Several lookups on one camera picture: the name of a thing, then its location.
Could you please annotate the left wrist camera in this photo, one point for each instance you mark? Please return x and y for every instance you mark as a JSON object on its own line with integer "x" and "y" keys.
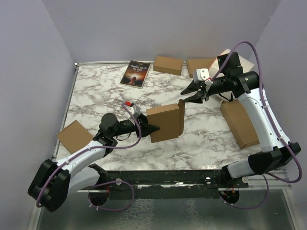
{"x": 132, "y": 109}

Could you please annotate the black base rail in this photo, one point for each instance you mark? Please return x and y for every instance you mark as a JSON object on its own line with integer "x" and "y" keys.
{"x": 170, "y": 184}

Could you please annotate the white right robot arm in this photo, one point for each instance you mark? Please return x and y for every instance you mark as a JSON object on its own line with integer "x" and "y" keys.
{"x": 276, "y": 148}

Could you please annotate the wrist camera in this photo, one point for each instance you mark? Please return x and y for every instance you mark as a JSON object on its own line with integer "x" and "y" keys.
{"x": 132, "y": 109}
{"x": 202, "y": 75}

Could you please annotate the Three Days To See book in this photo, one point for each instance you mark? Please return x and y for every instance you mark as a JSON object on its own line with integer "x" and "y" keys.
{"x": 136, "y": 74}

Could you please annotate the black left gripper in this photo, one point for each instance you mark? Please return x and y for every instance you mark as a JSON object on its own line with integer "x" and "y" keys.
{"x": 146, "y": 129}

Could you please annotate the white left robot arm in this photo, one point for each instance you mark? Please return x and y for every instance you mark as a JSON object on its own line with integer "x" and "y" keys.
{"x": 55, "y": 180}

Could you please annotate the cardboard box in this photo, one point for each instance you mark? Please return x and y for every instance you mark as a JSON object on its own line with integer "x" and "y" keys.
{"x": 168, "y": 65}
{"x": 239, "y": 124}
{"x": 170, "y": 120}
{"x": 74, "y": 137}
{"x": 199, "y": 63}

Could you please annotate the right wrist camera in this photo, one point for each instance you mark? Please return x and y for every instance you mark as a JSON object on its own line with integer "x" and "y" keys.
{"x": 202, "y": 75}

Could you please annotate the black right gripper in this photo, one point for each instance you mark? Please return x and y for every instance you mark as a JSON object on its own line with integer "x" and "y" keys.
{"x": 192, "y": 87}

